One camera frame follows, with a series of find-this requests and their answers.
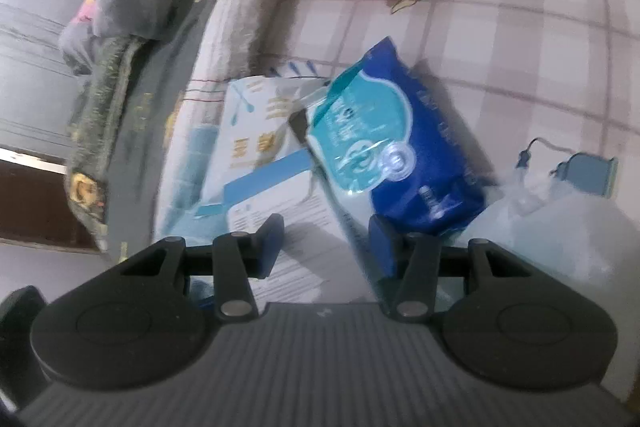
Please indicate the plaid bed sheet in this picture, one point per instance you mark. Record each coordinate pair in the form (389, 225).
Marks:
(500, 57)

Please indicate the white box with blue stripe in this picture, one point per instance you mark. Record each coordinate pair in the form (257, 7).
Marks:
(250, 132)

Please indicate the light blue plastic bag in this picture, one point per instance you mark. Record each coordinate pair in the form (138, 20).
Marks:
(550, 237)

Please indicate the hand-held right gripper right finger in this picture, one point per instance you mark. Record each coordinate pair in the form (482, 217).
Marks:
(382, 247)

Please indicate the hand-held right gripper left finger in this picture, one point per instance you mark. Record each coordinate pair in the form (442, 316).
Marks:
(270, 244)

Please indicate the blue wet wipes packet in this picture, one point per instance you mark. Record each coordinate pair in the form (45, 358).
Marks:
(430, 147)

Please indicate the grey patterned blanket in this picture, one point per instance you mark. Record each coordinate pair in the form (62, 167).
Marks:
(150, 132)

